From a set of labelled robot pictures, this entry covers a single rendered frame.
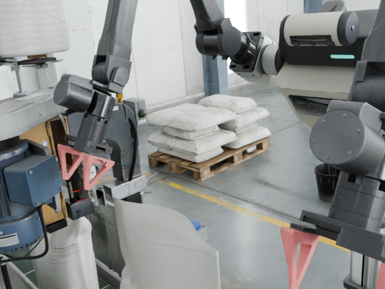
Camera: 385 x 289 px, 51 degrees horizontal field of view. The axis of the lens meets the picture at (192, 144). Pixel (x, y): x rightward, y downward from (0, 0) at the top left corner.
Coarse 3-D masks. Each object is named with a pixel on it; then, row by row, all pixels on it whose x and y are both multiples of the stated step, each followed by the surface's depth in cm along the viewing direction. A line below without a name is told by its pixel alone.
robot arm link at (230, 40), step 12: (192, 0) 104; (204, 0) 103; (204, 12) 104; (216, 12) 106; (204, 24) 107; (216, 24) 105; (228, 24) 106; (228, 36) 107; (240, 36) 110; (228, 48) 108
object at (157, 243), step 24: (120, 216) 129; (144, 216) 126; (168, 216) 122; (120, 240) 135; (144, 240) 108; (168, 240) 104; (192, 240) 113; (144, 264) 112; (168, 264) 107; (192, 264) 103; (216, 264) 98; (120, 288) 129; (144, 288) 115; (168, 288) 109; (192, 288) 106; (216, 288) 101
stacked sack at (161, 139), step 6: (156, 132) 450; (162, 132) 448; (150, 138) 447; (156, 138) 440; (162, 138) 435; (168, 138) 430; (174, 138) 428; (156, 144) 441; (162, 144) 433; (168, 144) 427
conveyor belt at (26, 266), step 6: (18, 252) 233; (24, 252) 232; (18, 264) 221; (24, 264) 220; (30, 264) 220; (24, 270) 215; (30, 270) 215; (30, 276) 209; (36, 282) 204; (102, 282) 200; (102, 288) 195; (108, 288) 195
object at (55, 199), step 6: (30, 144) 102; (36, 144) 101; (30, 150) 103; (36, 150) 100; (42, 150) 97; (48, 150) 97; (54, 198) 100; (48, 204) 104; (54, 204) 101; (60, 204) 101
